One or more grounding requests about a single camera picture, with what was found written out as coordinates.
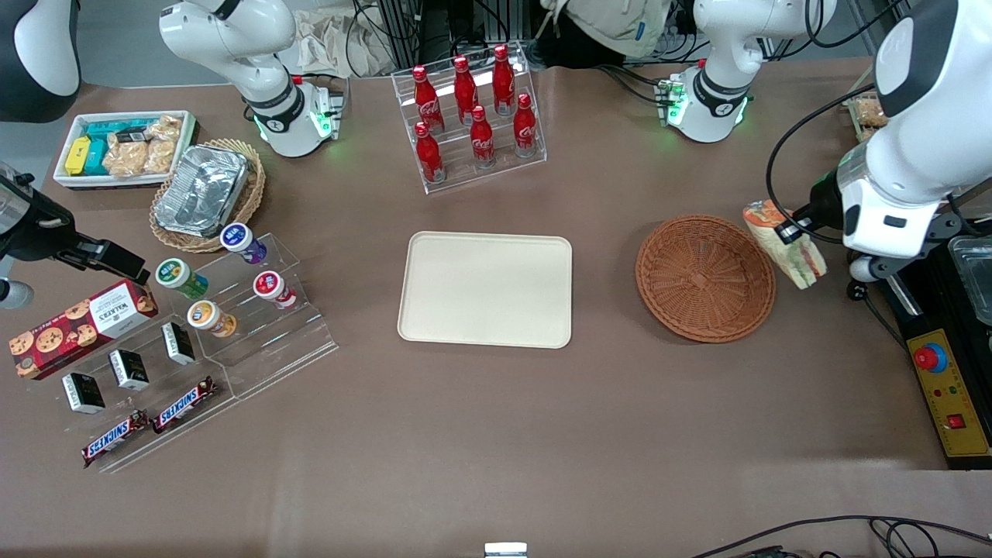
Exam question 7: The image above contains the black equipment rack with cables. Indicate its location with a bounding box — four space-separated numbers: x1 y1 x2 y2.
349 0 543 71

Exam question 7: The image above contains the black yellow control box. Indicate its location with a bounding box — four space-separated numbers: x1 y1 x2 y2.
874 232 992 471

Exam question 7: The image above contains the round brown wicker basket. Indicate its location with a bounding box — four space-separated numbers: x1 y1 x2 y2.
635 215 777 343

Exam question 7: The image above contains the wire pastry rack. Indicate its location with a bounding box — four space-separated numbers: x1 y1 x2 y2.
842 87 892 145

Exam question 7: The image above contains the black power plug cable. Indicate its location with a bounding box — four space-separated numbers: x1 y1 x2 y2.
846 275 909 350

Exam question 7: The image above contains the orange lid yogurt cup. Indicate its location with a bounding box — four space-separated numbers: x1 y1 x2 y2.
187 301 238 339

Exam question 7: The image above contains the aluminium foil tray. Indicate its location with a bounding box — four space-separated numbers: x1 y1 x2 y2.
154 145 250 238

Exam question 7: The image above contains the red lid yogurt cup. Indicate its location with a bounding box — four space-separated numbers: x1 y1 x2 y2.
253 271 298 310

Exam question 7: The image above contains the white plastic snack bin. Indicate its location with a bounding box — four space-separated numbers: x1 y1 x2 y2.
53 110 200 190

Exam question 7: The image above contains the clear acrylic snack stand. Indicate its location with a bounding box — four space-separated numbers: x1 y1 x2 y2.
19 310 236 474

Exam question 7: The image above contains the sandwich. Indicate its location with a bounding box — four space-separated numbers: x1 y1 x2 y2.
742 199 828 291

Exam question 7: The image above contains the light wicker basket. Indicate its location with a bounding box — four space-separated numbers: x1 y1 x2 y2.
150 139 267 254

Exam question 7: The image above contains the black floor cable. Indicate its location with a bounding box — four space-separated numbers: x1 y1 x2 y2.
690 515 992 558

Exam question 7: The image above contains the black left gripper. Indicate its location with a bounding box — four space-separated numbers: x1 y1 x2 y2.
777 168 850 243

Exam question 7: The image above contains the person's torso beige jacket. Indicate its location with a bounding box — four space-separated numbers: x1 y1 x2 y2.
541 0 673 60

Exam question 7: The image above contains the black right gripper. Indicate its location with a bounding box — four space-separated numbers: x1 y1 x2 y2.
0 175 150 285

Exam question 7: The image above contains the clear acrylic cup stand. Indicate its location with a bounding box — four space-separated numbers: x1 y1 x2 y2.
165 232 339 401

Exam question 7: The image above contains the teal snack box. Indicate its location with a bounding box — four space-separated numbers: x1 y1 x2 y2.
82 119 150 177

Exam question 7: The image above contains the green lid yogurt cup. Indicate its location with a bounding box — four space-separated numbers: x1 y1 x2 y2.
156 258 209 301

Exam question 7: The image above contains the small black white box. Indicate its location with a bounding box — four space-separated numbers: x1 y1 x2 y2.
108 349 150 391
61 373 106 415
161 322 196 366

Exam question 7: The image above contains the clear acrylic bottle rack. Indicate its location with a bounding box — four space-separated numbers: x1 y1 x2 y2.
391 43 548 195

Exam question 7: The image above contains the red Walkers cookie box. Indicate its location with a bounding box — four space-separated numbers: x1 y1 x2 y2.
9 279 159 381

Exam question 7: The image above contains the Snickers chocolate bar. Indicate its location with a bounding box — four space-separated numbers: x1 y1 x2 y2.
152 377 217 434
81 410 150 468

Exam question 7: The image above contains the red cola bottle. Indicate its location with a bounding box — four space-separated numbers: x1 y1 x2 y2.
492 44 517 115
512 93 539 158
412 65 445 133
453 56 480 125
415 122 447 184
470 105 496 168

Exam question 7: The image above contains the purple cup blue lid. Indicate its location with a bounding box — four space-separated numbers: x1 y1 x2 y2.
220 223 268 265

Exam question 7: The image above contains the clear bag of cookies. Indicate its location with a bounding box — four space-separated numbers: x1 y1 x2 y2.
103 116 184 178

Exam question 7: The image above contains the clear plastic container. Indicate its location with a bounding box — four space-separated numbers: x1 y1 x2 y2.
949 236 992 326

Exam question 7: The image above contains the yellow snack box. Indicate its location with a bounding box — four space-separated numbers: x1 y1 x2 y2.
64 136 93 177

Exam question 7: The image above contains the cream plastic tray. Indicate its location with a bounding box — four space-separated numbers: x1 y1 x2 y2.
398 231 573 350

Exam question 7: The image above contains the crumpled beige paper bag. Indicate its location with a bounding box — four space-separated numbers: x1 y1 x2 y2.
297 8 398 78

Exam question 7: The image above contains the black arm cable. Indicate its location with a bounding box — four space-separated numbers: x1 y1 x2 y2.
765 103 878 246

